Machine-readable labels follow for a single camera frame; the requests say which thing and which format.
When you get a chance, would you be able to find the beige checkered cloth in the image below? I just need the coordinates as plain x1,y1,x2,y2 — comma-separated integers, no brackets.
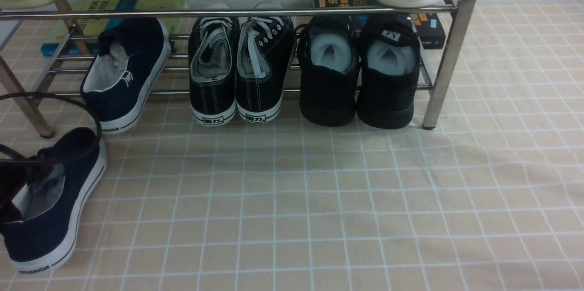
1,2,584,291

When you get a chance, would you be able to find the navy slip-on shoe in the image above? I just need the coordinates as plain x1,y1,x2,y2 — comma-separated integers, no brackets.
80,17,171,134
0,127,108,275

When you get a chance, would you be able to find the black orange book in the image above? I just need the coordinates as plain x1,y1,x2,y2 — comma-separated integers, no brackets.
313,0,446,50

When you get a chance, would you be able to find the black suede left sneaker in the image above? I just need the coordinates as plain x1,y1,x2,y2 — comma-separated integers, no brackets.
297,15,360,127

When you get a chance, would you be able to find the black canvas sneaker right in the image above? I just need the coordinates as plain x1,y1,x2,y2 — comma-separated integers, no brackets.
236,16,297,124

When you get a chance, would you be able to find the black canvas sneaker left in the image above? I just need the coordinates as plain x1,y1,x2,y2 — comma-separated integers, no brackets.
188,16,240,127

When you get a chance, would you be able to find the silver metal shoe rack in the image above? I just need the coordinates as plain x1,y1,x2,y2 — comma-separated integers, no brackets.
1,0,476,139

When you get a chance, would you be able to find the black suede right sneaker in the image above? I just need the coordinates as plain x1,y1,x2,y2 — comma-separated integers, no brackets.
356,13,421,130

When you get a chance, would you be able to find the black suede sneaker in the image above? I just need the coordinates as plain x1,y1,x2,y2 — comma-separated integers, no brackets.
297,15,360,127
356,13,421,130

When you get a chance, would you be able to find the green yellow book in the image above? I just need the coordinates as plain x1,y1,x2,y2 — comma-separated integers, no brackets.
49,0,188,45

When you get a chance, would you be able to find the black cable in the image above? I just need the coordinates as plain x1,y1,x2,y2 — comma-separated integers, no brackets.
0,92,103,166

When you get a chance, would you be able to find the black canvas sneaker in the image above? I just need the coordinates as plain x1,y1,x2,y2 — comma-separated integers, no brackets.
188,16,240,127
236,16,297,124

